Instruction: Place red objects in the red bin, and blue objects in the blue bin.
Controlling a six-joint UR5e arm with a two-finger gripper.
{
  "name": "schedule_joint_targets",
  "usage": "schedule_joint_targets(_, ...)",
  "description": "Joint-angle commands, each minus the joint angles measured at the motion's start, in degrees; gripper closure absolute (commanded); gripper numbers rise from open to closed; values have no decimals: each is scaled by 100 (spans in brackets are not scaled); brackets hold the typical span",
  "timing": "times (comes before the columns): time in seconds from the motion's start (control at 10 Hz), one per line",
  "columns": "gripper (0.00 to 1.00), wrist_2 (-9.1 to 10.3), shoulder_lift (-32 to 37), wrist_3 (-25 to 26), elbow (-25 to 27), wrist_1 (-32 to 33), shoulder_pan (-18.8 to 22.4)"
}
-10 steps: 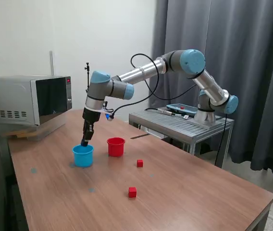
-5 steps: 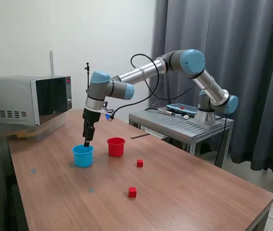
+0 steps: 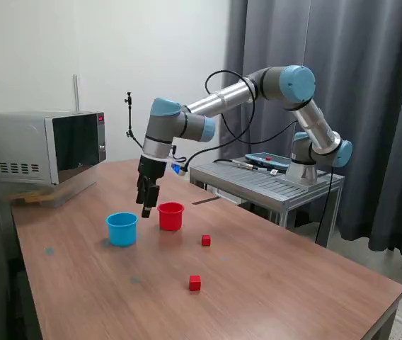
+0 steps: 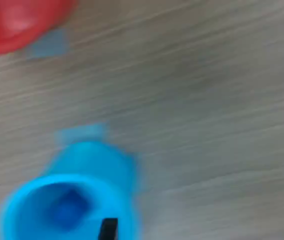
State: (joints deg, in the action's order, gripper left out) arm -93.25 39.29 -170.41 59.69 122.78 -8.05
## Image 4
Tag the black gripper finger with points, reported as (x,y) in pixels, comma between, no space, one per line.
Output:
(108,230)

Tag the blue plastic cup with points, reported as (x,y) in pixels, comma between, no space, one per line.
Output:
(94,162)

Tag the red plastic cup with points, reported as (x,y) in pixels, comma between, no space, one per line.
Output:
(12,25)

